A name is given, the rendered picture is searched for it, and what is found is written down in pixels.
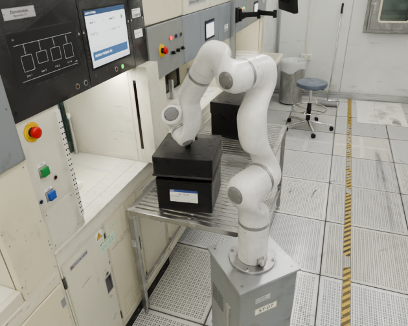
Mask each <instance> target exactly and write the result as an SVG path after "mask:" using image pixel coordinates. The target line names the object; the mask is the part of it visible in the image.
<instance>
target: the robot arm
mask: <svg viewBox="0 0 408 326"><path fill-rule="evenodd" d="M231 54H232V53H231V49H230V47H229V46H228V45H227V44H226V43H224V42H222V41H217V40H211V41H208V42H206V43H205V44H204V45H203V46H202V47H201V48H200V50H199V51H198V53H197V55H196V57H195V59H194V61H193V63H192V65H191V67H190V69H189V71H188V73H187V75H186V77H185V79H184V82H183V84H182V86H181V88H180V90H179V93H178V99H179V103H180V106H181V109H180V108H179V107H178V106H176V105H169V106H168V107H166V108H165V109H164V110H163V111H162V115H161V116H162V119H163V122H164V123H165V124H166V126H167V128H168V129H169V130H170V132H171V133H172V137H173V139H174V140H176V142H177V143H178V144H179V145H180V146H187V145H190V146H191V144H192V142H194V141H195V140H198V137H197V136H196V135H197V133H198V132H199V129H200V127H201V121H202V113H201V104H200V100H201V98H202V96H203V95H204V93H205V91H206V90H207V88H208V86H209V85H210V83H211V81H212V80H213V78H214V77H215V79H216V83H217V85H218V87H219V88H220V89H221V90H223V91H225V92H229V93H233V94H238V93H241V92H245V91H246V93H245V96H244V99H243V101H242V103H241V106H240V108H239V110H238V114H237V127H238V138H239V141H240V145H241V147H242V149H243V150H244V151H245V152H247V153H249V154H250V156H251V165H250V166H249V167H247V168H245V169H244V170H242V171H241V172H239V173H237V174H236V175H235V176H233V177H232V178H231V179H230V181H229V183H228V185H227V190H226V194H227V198H228V199H229V201H230V202H231V203H232V204H233V205H235V206H236V208H237V209H238V243H236V244H235V245H234V246H233V247H232V248H231V249H230V252H229V260H230V262H231V265H232V266H233V267H234V268H235V269H237V270H239V271H241V272H243V273H245V274H252V275H256V274H263V273H266V272H268V271H269V270H271V269H272V268H273V267H274V265H275V261H276V255H275V252H274V250H273V249H272V248H271V247H270V246H269V245H268V239H269V221H270V212H269V208H268V207H267V205H266V204H265V203H263V202H261V201H260V200H261V198H262V197H264V196H265V195H267V194H268V193H269V192H271V191H272V190H274V189H275V188H276V187H277V186H278V184H279V183H280V180H281V169H280V165H279V163H278V161H277V159H276V157H275V155H274V154H273V152H272V150H271V147H270V145H269V140H268V135H267V110H268V107H269V102H270V99H271V97H272V94H273V91H274V90H275V86H276V83H277V66H276V63H275V61H274V60H273V58H271V57H270V56H268V55H266V54H253V55H250V56H246V57H243V58H240V59H237V60H236V59H232V58H231Z"/></svg>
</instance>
